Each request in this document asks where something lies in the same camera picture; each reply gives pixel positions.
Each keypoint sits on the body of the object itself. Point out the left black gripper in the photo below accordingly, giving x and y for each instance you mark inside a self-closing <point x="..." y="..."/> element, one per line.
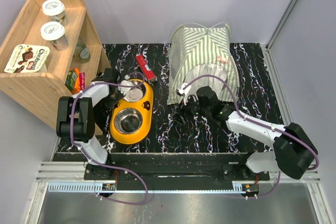
<point x="121" y="95"/>

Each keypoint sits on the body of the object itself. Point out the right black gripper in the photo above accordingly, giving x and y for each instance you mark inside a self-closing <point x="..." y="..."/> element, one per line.
<point x="185" y="109"/>

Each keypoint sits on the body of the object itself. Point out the steel bowl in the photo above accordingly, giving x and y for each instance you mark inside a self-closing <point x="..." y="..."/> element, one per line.
<point x="128" y="121"/>
<point x="134" y="94"/>

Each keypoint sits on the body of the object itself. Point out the yellow pet bowl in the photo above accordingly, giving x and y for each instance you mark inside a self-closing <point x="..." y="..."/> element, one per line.
<point x="144" y="106"/>

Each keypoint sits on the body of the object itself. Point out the steel bowl front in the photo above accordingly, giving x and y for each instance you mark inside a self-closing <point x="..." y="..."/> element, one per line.
<point x="128" y="121"/>

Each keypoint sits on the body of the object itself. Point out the striped green pet tent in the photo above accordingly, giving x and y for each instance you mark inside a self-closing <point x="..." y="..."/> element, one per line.
<point x="202" y="55"/>

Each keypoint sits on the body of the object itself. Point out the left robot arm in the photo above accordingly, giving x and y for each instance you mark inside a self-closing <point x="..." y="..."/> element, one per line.
<point x="76" y="120"/>

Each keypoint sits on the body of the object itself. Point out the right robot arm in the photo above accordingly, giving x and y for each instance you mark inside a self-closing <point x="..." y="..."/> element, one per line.
<point x="291" y="151"/>

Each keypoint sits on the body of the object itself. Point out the pink small packet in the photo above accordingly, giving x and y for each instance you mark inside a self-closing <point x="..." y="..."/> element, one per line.
<point x="82" y="80"/>

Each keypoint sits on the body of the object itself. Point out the glass jar on shelf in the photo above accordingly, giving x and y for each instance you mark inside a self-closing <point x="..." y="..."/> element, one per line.
<point x="81" y="51"/>

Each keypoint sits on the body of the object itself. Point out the orange green sponge pack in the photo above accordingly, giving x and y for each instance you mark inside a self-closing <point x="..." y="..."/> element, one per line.
<point x="72" y="81"/>

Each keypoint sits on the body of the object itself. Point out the red toothpaste box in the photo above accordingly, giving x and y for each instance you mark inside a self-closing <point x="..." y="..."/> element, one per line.
<point x="149" y="74"/>

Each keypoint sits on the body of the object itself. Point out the wooden shelf unit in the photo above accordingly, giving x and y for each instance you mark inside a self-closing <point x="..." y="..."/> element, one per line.
<point x="39" y="92"/>

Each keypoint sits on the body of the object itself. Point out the white lidded cup front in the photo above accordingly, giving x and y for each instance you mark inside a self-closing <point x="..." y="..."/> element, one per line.
<point x="54" y="32"/>

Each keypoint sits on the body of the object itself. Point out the white lidded cup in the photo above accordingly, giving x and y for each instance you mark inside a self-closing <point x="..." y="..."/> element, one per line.
<point x="54" y="32"/>
<point x="55" y="10"/>

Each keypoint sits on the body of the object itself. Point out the white lidded cup rear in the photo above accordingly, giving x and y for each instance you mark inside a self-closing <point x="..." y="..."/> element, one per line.
<point x="55" y="10"/>

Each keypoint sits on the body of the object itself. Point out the Chobani yogurt flip pack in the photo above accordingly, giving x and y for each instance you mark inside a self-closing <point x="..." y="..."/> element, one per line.
<point x="28" y="59"/>

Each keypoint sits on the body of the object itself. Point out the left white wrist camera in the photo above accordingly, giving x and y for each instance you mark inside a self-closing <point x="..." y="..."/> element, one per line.
<point x="125" y="85"/>

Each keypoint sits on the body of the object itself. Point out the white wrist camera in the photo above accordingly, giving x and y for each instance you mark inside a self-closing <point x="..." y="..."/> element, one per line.
<point x="183" y="91"/>
<point x="125" y="85"/>

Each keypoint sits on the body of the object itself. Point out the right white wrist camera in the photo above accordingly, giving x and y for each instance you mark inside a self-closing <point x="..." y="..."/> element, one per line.
<point x="183" y="91"/>

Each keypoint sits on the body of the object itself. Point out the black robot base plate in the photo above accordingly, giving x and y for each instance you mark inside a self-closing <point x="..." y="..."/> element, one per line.
<point x="197" y="171"/>

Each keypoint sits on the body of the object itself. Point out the aluminium rail frame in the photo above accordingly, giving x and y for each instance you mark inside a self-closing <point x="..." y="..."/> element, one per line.
<point x="280" y="200"/>

